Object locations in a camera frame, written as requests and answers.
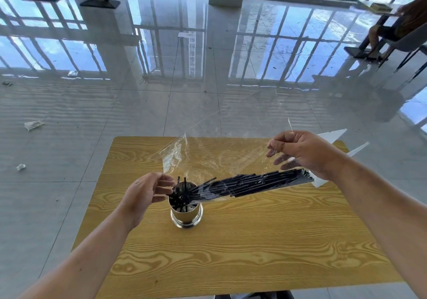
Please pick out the person's right hand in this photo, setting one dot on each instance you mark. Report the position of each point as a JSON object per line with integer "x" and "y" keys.
{"x": 310, "y": 152}

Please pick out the person's left hand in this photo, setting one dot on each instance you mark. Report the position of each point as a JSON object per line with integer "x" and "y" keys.
{"x": 143, "y": 195}

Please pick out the steel cylindrical holder cup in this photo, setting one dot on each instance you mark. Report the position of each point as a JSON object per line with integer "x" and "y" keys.
{"x": 186, "y": 217}

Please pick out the bundle of black straws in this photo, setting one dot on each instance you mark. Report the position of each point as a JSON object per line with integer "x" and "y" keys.
{"x": 260, "y": 183}

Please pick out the clear plastic bag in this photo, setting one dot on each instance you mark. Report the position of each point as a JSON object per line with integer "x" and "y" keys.
{"x": 227, "y": 155}

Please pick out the person's right forearm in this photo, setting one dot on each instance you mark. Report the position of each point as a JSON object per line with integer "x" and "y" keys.
{"x": 383, "y": 208}

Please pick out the person's left forearm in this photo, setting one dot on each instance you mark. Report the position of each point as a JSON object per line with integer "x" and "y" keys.
{"x": 83, "y": 265}

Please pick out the wide white plastic sign holder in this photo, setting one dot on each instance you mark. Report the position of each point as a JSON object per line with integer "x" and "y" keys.
{"x": 333, "y": 135}

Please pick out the narrow white plastic sign holder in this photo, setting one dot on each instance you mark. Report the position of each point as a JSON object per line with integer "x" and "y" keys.
{"x": 318, "y": 182}

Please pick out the wooden table with black base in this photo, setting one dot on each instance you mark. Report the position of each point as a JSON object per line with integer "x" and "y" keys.
{"x": 355, "y": 52}

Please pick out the small crumpled white scrap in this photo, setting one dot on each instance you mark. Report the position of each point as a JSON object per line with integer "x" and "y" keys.
{"x": 20, "y": 167}

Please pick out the large crumpled clear plastic scrap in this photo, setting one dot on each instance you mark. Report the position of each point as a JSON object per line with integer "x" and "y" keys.
{"x": 33, "y": 125}

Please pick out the flat clear plastic scrap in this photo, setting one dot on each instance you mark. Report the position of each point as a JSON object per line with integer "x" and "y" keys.
{"x": 72, "y": 73}

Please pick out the black chair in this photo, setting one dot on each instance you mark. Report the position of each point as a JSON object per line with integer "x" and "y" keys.
{"x": 253, "y": 296}

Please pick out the grey chair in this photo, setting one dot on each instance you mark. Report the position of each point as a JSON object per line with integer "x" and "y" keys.
{"x": 413, "y": 40}
{"x": 423, "y": 50}

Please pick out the flat wooden box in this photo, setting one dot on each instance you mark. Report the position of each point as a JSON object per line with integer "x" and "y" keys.
{"x": 381, "y": 7}

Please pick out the small dark scrap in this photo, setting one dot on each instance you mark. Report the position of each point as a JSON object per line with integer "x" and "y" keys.
{"x": 6, "y": 83}

